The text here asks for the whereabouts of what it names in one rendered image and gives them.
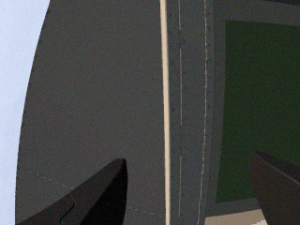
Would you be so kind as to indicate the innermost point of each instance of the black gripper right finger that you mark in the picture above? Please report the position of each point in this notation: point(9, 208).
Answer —
point(277, 188)

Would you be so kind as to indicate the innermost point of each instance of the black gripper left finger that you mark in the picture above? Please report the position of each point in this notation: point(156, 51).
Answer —
point(100, 200)

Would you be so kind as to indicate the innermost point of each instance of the dark grey wall panel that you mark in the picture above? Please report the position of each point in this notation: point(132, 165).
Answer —
point(95, 93)

